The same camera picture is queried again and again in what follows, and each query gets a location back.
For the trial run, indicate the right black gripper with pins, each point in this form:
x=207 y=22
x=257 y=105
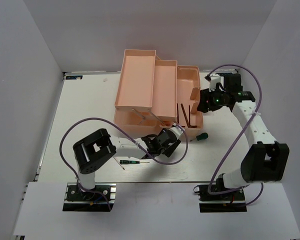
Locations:
x=204 y=95

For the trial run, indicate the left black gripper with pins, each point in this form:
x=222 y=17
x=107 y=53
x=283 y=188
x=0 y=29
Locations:
x=169 y=151

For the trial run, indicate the brown hex key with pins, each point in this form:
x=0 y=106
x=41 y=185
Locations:
x=187 y=118
x=177 y=108

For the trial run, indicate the green orange stubby screwdriver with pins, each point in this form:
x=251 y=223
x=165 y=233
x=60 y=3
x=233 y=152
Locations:
x=200 y=137

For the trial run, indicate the black green precision screwdriver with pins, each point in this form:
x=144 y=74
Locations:
x=132 y=162

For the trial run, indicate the pink plastic toolbox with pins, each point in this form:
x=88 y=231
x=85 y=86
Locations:
x=148 y=92

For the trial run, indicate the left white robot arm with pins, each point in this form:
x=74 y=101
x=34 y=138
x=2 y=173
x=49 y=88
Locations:
x=93 y=151

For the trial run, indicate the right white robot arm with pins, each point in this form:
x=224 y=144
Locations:
x=266 y=158

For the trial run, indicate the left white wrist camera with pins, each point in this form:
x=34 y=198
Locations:
x=176 y=130

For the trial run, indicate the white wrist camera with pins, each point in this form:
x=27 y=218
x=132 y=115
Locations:
x=213 y=80
x=176 y=130

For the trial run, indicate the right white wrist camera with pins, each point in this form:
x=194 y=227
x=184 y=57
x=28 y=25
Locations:
x=213 y=80

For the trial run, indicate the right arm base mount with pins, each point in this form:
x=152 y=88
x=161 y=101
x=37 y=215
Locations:
x=233 y=202

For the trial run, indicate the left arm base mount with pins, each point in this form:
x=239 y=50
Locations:
x=76 y=200

